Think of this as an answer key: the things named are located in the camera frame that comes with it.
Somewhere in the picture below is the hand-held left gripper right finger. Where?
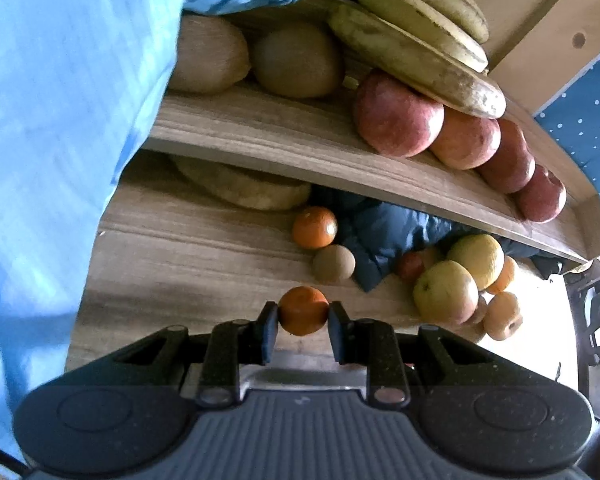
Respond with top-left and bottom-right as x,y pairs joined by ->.
328,301 -> 512,408

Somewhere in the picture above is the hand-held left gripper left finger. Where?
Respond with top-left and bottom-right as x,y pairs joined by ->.
97,301 -> 281,408

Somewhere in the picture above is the orange tangerine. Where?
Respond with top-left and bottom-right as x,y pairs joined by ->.
278,286 -> 330,336
292,206 -> 338,250

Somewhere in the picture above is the small brown kiwi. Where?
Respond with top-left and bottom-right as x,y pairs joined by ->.
312,244 -> 356,282

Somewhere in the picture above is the large green-red apple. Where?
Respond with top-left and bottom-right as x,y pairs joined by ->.
412,260 -> 480,326

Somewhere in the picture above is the large yellow lemon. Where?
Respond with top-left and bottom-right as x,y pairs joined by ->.
447,234 -> 506,291

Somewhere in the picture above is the dark blue jacket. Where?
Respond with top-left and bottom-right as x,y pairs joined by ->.
310,185 -> 566,293

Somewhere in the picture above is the curved wooden shelf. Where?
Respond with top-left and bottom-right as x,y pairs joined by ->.
145,0 -> 600,273

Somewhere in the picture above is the red apple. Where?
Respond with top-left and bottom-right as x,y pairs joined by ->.
475,117 -> 536,195
352,70 -> 446,158
430,107 -> 502,171
515,165 -> 567,224

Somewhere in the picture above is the black chair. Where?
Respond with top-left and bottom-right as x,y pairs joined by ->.
565,247 -> 600,423

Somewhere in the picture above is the large brown kiwi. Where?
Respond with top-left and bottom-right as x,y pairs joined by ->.
251,21 -> 346,98
167,15 -> 251,93

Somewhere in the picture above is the yellow banana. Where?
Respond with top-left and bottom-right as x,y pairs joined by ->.
380,0 -> 489,43
350,0 -> 489,73
328,5 -> 507,120

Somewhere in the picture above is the light blue curtain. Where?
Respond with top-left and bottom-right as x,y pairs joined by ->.
0,0 -> 186,466

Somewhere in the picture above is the blue white-dotted panel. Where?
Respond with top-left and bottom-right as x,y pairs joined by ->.
532,45 -> 600,241

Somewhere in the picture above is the plywood back board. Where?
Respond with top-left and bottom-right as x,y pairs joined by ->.
310,0 -> 600,116

